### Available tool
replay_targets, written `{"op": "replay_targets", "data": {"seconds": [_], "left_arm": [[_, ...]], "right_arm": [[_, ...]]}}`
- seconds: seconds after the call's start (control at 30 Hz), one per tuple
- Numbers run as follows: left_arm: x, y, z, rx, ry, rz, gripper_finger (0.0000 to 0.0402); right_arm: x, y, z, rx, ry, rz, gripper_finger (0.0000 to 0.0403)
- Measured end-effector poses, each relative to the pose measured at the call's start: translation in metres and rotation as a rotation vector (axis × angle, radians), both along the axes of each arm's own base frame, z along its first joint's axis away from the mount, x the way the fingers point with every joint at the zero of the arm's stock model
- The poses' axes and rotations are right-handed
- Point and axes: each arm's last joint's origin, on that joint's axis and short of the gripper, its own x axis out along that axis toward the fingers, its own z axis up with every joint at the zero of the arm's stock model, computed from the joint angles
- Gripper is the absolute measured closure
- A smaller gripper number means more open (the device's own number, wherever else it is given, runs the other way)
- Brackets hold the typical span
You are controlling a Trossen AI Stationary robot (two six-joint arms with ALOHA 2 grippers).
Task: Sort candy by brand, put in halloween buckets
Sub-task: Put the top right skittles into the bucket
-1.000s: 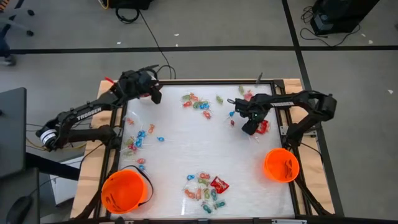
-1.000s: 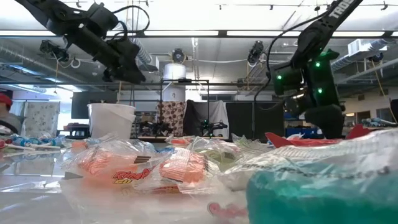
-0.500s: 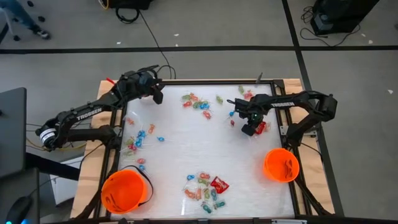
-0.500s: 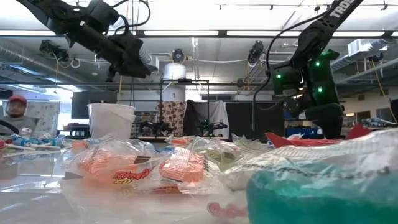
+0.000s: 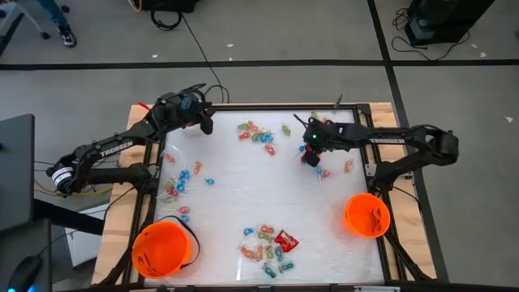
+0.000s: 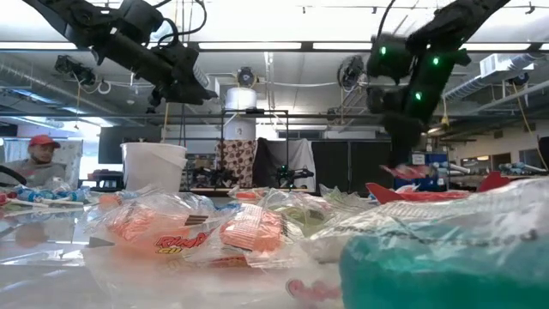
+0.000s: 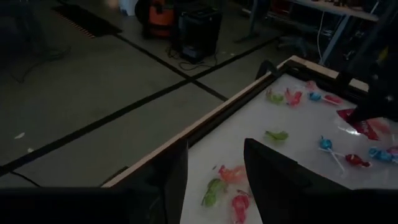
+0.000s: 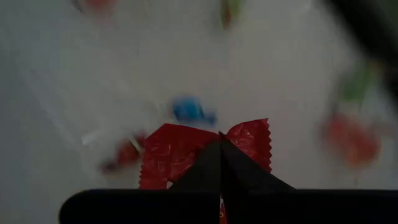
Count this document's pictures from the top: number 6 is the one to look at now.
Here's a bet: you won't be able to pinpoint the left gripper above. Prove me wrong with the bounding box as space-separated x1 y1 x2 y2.
148 42 219 106

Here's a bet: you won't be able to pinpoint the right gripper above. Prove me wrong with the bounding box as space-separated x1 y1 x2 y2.
383 75 446 169

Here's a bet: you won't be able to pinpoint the red candy packet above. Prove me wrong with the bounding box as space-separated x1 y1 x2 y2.
365 182 473 205
478 170 514 193
379 163 441 180

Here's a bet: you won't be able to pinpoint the orange ring pop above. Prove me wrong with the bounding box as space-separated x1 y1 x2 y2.
83 191 224 276
98 193 130 208
218 201 301 270
229 187 269 203

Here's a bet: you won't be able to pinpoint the blue storage bins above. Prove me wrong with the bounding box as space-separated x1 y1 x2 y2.
394 152 449 193

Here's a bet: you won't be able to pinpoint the white cylinder tank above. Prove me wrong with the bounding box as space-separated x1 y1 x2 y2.
224 85 259 112

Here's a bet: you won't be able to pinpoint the black partition panel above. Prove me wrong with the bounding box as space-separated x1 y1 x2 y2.
311 140 394 195

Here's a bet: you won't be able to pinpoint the brown polka-dot cloth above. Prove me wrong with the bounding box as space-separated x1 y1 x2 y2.
214 139 258 189

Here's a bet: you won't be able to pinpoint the white plastic bucket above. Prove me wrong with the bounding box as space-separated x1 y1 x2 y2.
119 142 189 194

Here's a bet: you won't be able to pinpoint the black cloth drape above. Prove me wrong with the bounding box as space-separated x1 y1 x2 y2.
251 136 282 189

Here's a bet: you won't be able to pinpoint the black fan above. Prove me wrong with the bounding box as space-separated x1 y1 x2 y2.
336 54 366 90

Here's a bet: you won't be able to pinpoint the black monitor screen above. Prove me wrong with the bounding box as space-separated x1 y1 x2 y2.
97 125 164 165

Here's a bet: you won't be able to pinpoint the white cloth drape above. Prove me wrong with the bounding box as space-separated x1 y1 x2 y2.
274 137 319 181

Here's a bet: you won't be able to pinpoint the black ceiling-mounted device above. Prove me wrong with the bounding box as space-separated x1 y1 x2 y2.
53 54 99 88

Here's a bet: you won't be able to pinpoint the white floral curtain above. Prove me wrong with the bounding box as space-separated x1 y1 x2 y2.
55 139 85 190

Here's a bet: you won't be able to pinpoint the person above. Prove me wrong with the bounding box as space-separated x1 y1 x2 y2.
0 134 68 190

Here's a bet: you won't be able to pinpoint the black curved bar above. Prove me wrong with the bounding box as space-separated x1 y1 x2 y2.
0 165 28 188

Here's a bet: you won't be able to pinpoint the white work surface sheet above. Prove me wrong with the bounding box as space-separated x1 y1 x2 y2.
0 188 344 309

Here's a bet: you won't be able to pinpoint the yellow hanging cord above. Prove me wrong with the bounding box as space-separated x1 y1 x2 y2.
439 96 451 128
511 81 549 171

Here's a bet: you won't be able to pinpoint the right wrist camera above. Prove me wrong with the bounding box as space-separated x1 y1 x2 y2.
365 85 398 116

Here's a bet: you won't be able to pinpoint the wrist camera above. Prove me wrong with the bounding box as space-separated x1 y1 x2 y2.
116 0 167 44
365 85 398 116

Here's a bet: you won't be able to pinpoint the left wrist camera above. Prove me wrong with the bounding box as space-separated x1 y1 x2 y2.
116 0 167 44

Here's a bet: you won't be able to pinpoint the silver air duct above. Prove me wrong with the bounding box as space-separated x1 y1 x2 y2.
441 51 537 104

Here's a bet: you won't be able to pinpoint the black overhead frame bar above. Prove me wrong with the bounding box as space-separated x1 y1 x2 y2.
0 39 549 54

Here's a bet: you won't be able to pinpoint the teal ring pop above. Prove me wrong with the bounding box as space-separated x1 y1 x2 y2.
299 178 549 309

